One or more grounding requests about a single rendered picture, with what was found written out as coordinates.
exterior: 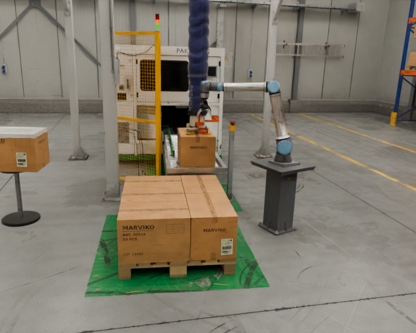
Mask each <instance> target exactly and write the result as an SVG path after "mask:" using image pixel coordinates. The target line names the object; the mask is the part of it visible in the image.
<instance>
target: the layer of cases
mask: <svg viewBox="0 0 416 333"><path fill-rule="evenodd" d="M237 227H238V216H237V214H236V212H235V210H234V208H233V206H232V204H231V203H230V201H229V199H228V197H227V196H226V194H225V191H224V190H223V188H222V186H221V184H220V182H219V180H218V179H217V177H216V175H181V176H180V175H179V176H126V177H125V182H124V186H123V192H122V196H121V202H120V208H119V212H118V218H117V231H118V264H141V263H156V262H185V261H200V260H228V259H236V240H237Z"/></svg>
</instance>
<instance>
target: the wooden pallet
mask: <svg viewBox="0 0 416 333"><path fill-rule="evenodd" d="M217 264H220V265H221V267H222V269H223V273H224V274H235V271H236V259H228V260H200V261H185V262H156V263H141V264H118V273H119V280H120V279H131V269H134V268H161V267H169V272H170V278H171V277H184V276H187V266H203V265H217Z"/></svg>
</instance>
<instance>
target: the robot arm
mask: <svg viewBox="0 0 416 333"><path fill-rule="evenodd" d="M209 91H218V92H221V91H264V92H265V93H269V97H270V101H271V107H272V112H273V118H274V122H275V129H276V133H277V137H276V139H275V140H276V144H277V150H276V156H275V158H274V161H275V162H278V163H291V162H292V159H291V151H292V149H293V146H292V143H291V136H289V135H288V133H287V125H286V121H285V115H284V110H283V103H282V99H281V90H280V84H279V83H278V82H277V81H266V82H264V83H220V82H219V83H216V82H210V81H202V82H201V94H200V95H201V99H203V102H202V103H201V106H200V107H199V110H198V112H197V117H198V116H199V114H200V112H201V111H202V110H201V109H203V110H204V109H208V110H207V111H208V112H209V113H210V115H211V117H212V113H211V108H210V107H209V105H208V103H207V100H206V99H208V98H209Z"/></svg>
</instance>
